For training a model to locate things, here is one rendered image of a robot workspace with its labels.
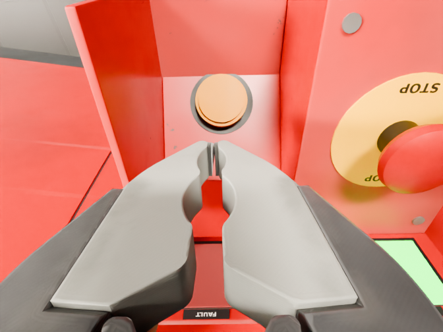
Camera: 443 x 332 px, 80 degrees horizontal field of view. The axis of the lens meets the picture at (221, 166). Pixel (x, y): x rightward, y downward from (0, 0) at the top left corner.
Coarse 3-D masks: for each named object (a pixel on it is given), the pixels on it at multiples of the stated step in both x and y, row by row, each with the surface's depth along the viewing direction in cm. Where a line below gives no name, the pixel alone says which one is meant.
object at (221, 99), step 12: (204, 84) 19; (216, 84) 19; (228, 84) 19; (240, 84) 19; (204, 96) 19; (216, 96) 19; (228, 96) 19; (240, 96) 19; (204, 108) 19; (216, 108) 19; (228, 108) 19; (240, 108) 19; (204, 120) 20; (216, 120) 19; (228, 120) 19
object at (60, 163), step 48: (0, 48) 84; (0, 96) 59; (48, 96) 62; (0, 144) 46; (48, 144) 48; (96, 144) 50; (0, 192) 38; (48, 192) 39; (96, 192) 40; (0, 240) 32; (432, 240) 41
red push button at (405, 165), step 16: (400, 128) 14; (416, 128) 12; (432, 128) 12; (384, 144) 14; (400, 144) 12; (416, 144) 12; (432, 144) 12; (384, 160) 13; (400, 160) 12; (416, 160) 12; (432, 160) 12; (384, 176) 13; (400, 176) 13; (416, 176) 13; (432, 176) 13; (400, 192) 14; (416, 192) 14
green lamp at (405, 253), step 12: (396, 240) 19; (408, 240) 19; (396, 252) 18; (408, 252) 18; (420, 252) 18; (408, 264) 18; (420, 264) 18; (420, 276) 17; (432, 276) 17; (432, 288) 16; (432, 300) 16
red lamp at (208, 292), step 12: (204, 252) 19; (216, 252) 19; (204, 264) 18; (216, 264) 18; (204, 276) 17; (216, 276) 17; (204, 288) 17; (216, 288) 17; (192, 300) 16; (204, 300) 16; (216, 300) 16
